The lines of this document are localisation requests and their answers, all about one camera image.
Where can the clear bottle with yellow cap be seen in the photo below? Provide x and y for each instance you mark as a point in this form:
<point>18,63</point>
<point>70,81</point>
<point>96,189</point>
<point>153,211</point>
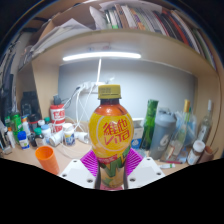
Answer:
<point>178,136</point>

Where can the grey shaker bottle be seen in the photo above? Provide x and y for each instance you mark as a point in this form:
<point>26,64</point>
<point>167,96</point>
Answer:
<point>161,136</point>

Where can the wooden shelf unit with books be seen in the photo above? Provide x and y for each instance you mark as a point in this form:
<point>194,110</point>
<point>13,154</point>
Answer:
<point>133,40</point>

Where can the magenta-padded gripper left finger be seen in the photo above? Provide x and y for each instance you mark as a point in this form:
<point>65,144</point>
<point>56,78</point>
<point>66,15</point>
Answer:
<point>77,173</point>

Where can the brown jar with white lid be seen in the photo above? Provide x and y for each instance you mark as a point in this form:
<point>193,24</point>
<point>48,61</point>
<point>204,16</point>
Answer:
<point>195,153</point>

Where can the blue and white carton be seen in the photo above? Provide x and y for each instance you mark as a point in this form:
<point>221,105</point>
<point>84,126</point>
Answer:
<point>137,135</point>

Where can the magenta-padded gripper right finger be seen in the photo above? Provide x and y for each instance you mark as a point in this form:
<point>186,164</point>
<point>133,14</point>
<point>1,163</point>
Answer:
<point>146,171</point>

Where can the orange plastic cup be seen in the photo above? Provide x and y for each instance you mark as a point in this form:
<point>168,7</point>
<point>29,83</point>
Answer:
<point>48,160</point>

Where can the red and white canister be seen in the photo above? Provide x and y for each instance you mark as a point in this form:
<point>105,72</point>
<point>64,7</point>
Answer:
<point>57,118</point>

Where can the tall green bottle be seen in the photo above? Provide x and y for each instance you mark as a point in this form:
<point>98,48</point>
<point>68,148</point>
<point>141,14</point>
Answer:
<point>149,125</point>

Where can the clear glass bottle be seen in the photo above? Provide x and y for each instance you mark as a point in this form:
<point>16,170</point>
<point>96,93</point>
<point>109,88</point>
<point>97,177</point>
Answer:
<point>205,126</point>

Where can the white power strip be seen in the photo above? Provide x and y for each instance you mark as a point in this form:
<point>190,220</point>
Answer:
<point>91,85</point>

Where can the white bottle with blue cap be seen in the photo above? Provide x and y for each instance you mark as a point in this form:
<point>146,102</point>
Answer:
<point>23,141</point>

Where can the green plastic bottle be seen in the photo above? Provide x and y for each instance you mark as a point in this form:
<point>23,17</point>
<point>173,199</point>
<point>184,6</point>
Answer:
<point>15,126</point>

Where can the under-shelf strip light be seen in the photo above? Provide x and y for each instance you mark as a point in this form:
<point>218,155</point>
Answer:
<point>101,56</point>

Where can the yellow drink bottle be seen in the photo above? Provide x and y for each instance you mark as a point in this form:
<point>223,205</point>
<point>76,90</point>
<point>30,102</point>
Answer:
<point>110,133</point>

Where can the brown mug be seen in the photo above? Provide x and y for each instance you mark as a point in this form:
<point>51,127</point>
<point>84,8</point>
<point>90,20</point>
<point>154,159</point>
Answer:
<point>208,155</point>

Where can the small white blue-labelled bottle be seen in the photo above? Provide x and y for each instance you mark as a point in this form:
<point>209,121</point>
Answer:
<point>69,136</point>

